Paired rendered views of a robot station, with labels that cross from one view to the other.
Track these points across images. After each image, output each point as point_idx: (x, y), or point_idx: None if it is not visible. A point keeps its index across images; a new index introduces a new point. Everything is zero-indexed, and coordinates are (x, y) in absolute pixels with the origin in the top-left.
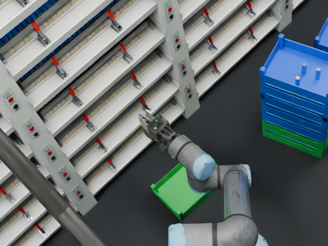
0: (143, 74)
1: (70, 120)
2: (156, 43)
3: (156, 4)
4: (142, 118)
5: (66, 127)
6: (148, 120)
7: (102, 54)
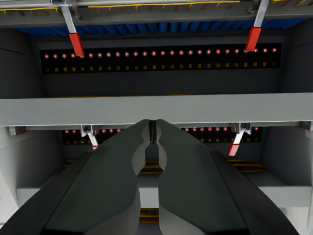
0: (37, 1)
1: (292, 107)
2: (7, 125)
3: (19, 206)
4: (154, 133)
5: (292, 17)
6: (138, 167)
7: (150, 191)
